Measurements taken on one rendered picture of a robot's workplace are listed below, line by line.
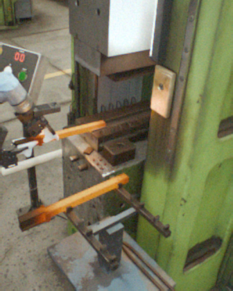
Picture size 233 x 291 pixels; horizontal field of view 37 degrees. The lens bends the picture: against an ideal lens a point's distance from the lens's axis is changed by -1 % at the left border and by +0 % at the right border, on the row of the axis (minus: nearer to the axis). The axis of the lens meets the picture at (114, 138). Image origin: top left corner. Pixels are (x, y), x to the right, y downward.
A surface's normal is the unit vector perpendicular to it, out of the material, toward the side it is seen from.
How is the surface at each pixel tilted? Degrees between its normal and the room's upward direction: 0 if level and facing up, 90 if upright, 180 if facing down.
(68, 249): 0
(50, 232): 0
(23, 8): 90
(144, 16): 90
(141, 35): 90
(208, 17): 90
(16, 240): 0
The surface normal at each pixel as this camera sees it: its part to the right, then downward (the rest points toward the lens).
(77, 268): 0.05, -0.83
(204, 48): -0.83, 0.27
